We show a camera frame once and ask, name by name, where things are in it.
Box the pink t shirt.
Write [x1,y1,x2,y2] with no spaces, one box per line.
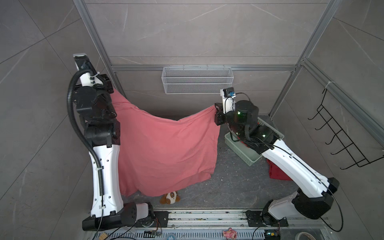
[112,93,220,197]

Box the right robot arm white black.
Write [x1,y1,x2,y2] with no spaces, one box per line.
[214,98,340,225]

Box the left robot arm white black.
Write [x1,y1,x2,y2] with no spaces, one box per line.
[67,71,155,232]

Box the light green plastic basket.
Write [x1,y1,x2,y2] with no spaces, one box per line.
[225,117,285,167]

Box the dark red folded t shirt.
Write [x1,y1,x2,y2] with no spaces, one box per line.
[266,159,292,181]

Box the brown white plush toy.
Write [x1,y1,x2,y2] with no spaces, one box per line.
[160,192,181,205]

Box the pink plush toy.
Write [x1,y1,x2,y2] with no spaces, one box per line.
[223,228,238,240]

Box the small wooden block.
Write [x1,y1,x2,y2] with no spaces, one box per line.
[99,233,109,240]

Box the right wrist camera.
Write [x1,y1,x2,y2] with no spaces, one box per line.
[220,87,236,114]

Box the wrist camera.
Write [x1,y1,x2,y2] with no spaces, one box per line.
[73,53,101,87]
[220,87,236,114]

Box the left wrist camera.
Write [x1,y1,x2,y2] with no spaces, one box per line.
[73,53,101,87]

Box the black corrugated cable hose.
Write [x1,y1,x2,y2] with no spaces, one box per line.
[66,68,105,197]

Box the white wire mesh shelf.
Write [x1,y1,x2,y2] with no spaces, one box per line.
[162,67,234,95]

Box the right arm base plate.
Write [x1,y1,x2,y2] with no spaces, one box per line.
[245,210,289,227]

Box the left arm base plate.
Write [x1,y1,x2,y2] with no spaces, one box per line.
[138,211,169,228]

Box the black wire hook rack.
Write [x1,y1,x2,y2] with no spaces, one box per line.
[308,89,384,170]

